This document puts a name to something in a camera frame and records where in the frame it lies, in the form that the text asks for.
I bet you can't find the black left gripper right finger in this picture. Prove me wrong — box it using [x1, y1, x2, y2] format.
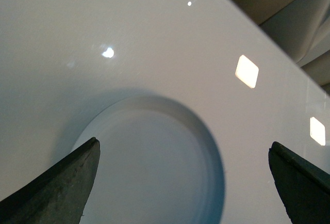
[268, 141, 329, 223]

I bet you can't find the beige chair right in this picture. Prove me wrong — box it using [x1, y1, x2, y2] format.
[261, 0, 329, 93]

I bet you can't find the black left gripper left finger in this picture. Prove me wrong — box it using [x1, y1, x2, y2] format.
[1, 137, 100, 223]

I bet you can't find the light blue plate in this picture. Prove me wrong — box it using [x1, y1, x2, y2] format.
[75, 96, 225, 223]

